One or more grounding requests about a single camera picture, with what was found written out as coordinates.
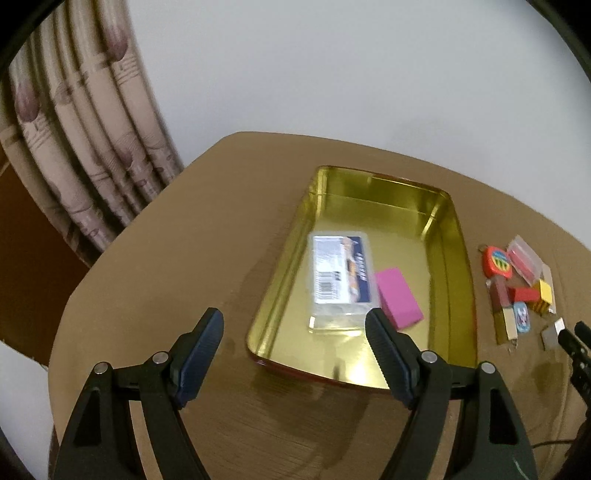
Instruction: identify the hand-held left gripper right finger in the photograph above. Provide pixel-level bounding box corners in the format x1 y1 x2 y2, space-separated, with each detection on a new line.
365 307 541 480

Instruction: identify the clear case with red insert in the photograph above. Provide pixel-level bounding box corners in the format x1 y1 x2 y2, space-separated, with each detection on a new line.
506 235 544 283

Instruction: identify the black cable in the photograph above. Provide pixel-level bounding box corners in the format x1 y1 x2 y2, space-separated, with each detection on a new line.
531 438 579 450

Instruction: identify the patterned beige curtain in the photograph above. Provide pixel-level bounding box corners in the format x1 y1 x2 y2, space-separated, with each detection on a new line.
0 0 185 268

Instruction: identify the pink eraser block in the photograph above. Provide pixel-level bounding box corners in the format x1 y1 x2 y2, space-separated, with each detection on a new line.
373 269 424 331

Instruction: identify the red and gold tin box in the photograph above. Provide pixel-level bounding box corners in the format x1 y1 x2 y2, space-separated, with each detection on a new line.
244 165 478 392

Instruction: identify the brown wooden panel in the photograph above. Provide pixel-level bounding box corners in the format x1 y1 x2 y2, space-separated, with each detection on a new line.
0 148 93 366

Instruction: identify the grey metal block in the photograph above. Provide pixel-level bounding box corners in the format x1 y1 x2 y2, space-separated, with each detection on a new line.
540 318 568 350

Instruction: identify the orange tape measure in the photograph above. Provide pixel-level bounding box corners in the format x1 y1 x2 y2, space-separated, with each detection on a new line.
480 244 514 282

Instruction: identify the yellow block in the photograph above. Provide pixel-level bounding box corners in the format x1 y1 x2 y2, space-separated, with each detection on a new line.
531 279 554 315

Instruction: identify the reddish brown block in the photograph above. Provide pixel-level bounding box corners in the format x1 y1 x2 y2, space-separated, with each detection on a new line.
489 280 512 311

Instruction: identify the small blue oval eraser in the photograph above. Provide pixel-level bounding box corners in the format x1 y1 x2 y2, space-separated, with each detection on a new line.
512 302 532 332

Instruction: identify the beige rectangular block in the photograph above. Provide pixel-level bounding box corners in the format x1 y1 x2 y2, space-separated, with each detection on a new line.
494 308 518 345

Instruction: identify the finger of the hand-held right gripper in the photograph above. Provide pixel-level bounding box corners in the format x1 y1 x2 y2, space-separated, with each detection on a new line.
556 322 591 407

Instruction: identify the clear labelled plastic case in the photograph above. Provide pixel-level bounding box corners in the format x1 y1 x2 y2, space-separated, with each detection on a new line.
306 231 384 330

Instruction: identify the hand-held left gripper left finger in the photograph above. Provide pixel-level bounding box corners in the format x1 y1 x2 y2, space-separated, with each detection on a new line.
50 307 225 480

